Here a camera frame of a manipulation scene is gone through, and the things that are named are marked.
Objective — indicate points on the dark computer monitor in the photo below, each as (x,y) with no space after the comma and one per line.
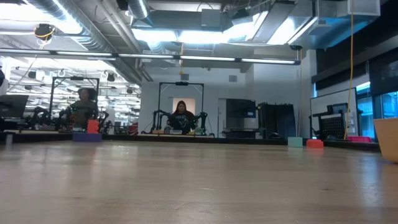
(14,105)

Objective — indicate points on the teal cube block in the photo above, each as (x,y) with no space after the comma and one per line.
(294,142)

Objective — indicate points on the orange studded brick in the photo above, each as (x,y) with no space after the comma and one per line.
(314,143)

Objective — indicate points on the person seated facing camera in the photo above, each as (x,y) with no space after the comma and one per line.
(182,119)

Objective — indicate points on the black gantry frame in hall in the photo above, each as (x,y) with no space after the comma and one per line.
(53,93)

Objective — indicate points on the orange block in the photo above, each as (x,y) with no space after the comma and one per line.
(93,126)

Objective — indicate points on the long LED light bar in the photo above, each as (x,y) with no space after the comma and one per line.
(149,56)

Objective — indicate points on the black gantry frame by wall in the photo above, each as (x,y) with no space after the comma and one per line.
(168,83)

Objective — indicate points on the round silver ventilation duct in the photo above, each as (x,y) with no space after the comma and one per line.
(93,31)

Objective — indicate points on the pink flat bin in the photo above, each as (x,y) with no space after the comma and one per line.
(359,139)

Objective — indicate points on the rectangular silver ventilation duct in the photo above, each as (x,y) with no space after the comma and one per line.
(217,20)

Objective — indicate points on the purple rectangular block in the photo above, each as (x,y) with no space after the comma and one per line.
(87,137)

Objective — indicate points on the black pegboard cart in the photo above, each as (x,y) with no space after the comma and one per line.
(332,126)

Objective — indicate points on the small grey post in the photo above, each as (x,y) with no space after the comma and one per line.
(9,139)

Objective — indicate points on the black cabinet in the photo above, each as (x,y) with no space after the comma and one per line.
(276,119)

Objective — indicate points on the whiteboard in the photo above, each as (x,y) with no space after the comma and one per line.
(329,99)

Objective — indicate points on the yellow plastic bin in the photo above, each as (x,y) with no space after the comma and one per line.
(387,140)

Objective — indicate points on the person at side station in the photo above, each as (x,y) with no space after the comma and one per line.
(82,109)

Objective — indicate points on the black rounded object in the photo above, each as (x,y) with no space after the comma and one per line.
(274,135)

